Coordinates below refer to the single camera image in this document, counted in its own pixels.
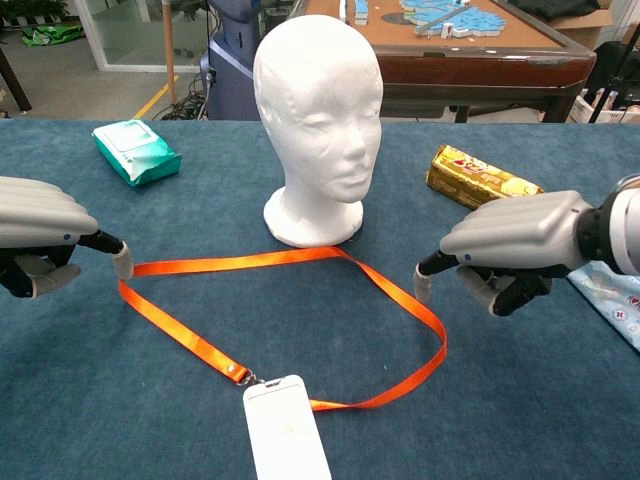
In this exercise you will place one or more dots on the blue mahjong tile cluster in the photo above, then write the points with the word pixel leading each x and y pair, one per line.
pixel 465 20

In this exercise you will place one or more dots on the cardboard box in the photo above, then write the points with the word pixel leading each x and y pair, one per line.
pixel 590 30

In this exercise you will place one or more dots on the white storage crate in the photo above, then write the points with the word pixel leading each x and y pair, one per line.
pixel 615 116

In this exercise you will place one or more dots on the black tripod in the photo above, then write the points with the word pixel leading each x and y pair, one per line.
pixel 607 92

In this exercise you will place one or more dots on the gold biscuit packet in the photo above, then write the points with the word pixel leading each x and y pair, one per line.
pixel 460 175

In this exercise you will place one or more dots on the black bag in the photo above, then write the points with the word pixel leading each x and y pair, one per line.
pixel 605 60

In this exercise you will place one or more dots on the blue mahjong tile stack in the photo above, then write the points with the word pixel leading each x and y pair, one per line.
pixel 361 15

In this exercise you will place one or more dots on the blue robot base machine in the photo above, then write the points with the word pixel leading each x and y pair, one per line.
pixel 225 85

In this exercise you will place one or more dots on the black cloth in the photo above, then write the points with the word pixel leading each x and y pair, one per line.
pixel 550 7

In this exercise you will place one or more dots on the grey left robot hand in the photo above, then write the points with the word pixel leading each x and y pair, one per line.
pixel 40 215

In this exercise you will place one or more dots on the green potted plant row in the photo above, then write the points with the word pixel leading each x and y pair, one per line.
pixel 35 9

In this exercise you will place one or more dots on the wooden pole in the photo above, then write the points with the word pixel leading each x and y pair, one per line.
pixel 169 50

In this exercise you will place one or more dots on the white badge holder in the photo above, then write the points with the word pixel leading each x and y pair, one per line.
pixel 285 435

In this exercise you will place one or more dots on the green wet wipes pack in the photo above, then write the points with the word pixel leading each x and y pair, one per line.
pixel 135 150

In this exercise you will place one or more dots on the light blue wet wipes pack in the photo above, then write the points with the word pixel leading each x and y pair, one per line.
pixel 620 310

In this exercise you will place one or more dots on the dark furniture leg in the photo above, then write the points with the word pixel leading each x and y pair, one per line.
pixel 15 85

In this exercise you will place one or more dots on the green bag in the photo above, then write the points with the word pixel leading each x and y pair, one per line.
pixel 50 35

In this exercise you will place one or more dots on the brown mahjong table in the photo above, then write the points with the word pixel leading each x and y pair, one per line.
pixel 475 70

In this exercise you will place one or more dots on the white framed glass partition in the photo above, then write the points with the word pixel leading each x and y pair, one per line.
pixel 150 67

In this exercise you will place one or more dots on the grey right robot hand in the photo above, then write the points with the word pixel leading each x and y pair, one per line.
pixel 525 230

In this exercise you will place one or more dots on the white foam mannequin head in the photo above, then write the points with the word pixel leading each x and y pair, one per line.
pixel 315 100

